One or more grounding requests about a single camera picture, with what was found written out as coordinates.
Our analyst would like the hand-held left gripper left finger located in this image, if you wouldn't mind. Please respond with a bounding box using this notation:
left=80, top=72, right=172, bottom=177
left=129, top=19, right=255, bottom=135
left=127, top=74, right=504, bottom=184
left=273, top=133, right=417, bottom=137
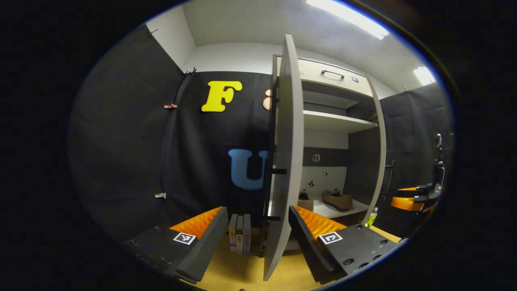
left=120, top=206, right=229, bottom=284

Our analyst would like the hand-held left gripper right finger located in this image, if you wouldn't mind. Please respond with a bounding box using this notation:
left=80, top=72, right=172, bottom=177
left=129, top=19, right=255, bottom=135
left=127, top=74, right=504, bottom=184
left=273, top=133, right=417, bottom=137
left=288, top=205, right=400, bottom=284

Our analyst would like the brown fuzzy shoe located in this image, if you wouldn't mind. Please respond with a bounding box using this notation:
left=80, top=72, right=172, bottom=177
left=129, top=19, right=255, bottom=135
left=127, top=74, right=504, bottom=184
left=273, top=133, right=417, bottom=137
left=321, top=188, right=354, bottom=213
left=298, top=190, right=315, bottom=212

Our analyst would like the white shoe cabinet door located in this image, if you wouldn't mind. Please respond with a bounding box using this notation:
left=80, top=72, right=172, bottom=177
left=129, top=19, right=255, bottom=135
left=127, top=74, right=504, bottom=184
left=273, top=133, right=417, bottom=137
left=361, top=73, right=387, bottom=227
left=263, top=34, right=305, bottom=281

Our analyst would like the grey white shoe cabinet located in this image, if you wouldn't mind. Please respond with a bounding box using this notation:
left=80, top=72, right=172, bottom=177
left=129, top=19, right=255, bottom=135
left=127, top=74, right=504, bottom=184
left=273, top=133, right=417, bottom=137
left=271, top=55, right=384, bottom=251

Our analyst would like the beige cabinet drawer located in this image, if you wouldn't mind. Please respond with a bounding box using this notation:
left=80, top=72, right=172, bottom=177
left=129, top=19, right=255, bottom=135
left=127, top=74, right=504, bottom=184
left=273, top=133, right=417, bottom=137
left=298, top=58, right=374, bottom=97

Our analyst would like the small ceiling light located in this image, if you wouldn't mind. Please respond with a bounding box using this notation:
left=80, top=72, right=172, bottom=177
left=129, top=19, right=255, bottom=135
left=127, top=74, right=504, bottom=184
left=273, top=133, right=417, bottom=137
left=413, top=66, right=437, bottom=86

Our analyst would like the long ceiling light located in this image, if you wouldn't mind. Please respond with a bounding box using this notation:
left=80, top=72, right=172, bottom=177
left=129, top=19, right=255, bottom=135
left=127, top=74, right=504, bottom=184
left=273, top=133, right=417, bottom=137
left=305, top=0, right=390, bottom=41

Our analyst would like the black door handle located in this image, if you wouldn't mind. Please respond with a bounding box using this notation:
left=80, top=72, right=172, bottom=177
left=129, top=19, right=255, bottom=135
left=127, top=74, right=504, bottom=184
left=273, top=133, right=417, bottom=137
left=262, top=167, right=288, bottom=222
left=380, top=160, right=396, bottom=199

